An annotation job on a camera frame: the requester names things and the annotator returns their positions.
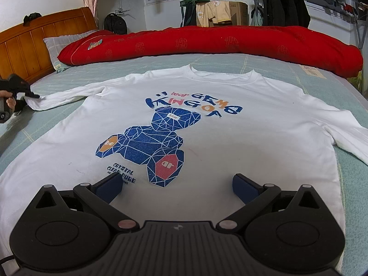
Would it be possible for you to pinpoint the person's left hand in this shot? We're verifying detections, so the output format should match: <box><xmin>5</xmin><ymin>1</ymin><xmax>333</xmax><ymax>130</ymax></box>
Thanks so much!
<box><xmin>0</xmin><ymin>90</ymin><xmax>15</xmax><ymax>110</ymax></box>

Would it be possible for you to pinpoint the cardboard box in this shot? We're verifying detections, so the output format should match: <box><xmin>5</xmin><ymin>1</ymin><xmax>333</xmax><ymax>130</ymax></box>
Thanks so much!
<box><xmin>213</xmin><ymin>1</ymin><xmax>248</xmax><ymax>26</ymax></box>

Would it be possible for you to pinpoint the dark object on headboard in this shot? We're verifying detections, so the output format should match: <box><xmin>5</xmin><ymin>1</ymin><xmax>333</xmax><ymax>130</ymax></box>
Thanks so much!
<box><xmin>23</xmin><ymin>12</ymin><xmax>41</xmax><ymax>25</ymax></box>

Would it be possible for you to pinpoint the grey pillow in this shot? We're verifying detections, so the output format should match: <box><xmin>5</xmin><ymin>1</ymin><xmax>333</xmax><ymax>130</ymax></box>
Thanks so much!
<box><xmin>43</xmin><ymin>29</ymin><xmax>100</xmax><ymax>72</ymax></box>

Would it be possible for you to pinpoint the metal clothes rack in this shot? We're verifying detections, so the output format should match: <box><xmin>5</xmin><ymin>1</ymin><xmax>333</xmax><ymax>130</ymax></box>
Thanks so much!
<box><xmin>249</xmin><ymin>0</ymin><xmax>368</xmax><ymax>50</ymax></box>

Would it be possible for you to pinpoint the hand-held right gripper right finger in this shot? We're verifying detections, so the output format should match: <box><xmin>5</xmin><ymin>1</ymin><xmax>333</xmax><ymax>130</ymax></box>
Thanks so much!
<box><xmin>216</xmin><ymin>174</ymin><xmax>327</xmax><ymax>233</ymax></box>

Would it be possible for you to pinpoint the rolled red quilt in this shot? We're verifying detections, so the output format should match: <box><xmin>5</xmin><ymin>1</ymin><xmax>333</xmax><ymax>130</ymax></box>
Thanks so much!
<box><xmin>57</xmin><ymin>25</ymin><xmax>363</xmax><ymax>78</ymax></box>

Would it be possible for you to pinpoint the black hanging jacket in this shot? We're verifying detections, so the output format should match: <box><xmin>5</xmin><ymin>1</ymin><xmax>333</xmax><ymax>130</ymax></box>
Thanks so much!
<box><xmin>263</xmin><ymin>0</ymin><xmax>291</xmax><ymax>27</ymax></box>
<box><xmin>283</xmin><ymin>0</ymin><xmax>311</xmax><ymax>29</ymax></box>

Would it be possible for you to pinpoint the wooden headboard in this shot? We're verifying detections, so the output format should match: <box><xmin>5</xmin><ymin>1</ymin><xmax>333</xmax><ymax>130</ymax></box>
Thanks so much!
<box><xmin>0</xmin><ymin>7</ymin><xmax>97</xmax><ymax>86</ymax></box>

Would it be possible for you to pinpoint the light blue checked bed sheet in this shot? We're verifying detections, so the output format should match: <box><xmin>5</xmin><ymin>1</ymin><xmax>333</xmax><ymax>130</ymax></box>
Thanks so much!
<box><xmin>0</xmin><ymin>52</ymin><xmax>368</xmax><ymax>268</ymax></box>

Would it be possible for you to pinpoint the white printed long-sleeve shirt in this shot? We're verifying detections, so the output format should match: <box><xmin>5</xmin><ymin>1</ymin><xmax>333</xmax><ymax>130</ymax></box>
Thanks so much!
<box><xmin>0</xmin><ymin>64</ymin><xmax>368</xmax><ymax>268</ymax></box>

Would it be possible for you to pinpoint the pink floral curtain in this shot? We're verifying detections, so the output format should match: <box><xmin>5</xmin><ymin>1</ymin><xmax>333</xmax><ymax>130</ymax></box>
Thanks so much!
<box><xmin>80</xmin><ymin>0</ymin><xmax>101</xmax><ymax>30</ymax></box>

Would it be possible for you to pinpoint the black backpack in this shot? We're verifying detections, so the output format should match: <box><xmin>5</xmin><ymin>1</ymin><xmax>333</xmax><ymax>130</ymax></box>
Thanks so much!
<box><xmin>104</xmin><ymin>13</ymin><xmax>128</xmax><ymax>35</ymax></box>

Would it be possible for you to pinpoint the teal hanging garment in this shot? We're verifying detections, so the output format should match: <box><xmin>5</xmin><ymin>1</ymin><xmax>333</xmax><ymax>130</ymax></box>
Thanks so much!
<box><xmin>250</xmin><ymin>4</ymin><xmax>264</xmax><ymax>27</ymax></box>

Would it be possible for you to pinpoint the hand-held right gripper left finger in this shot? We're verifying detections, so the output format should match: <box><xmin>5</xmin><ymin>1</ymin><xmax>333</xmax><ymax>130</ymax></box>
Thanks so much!
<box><xmin>31</xmin><ymin>172</ymin><xmax>140</xmax><ymax>233</ymax></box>

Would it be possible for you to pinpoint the yellow-green cloth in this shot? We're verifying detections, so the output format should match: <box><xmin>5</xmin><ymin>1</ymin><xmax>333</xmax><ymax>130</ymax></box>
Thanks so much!
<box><xmin>349</xmin><ymin>74</ymin><xmax>364</xmax><ymax>93</ymax></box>

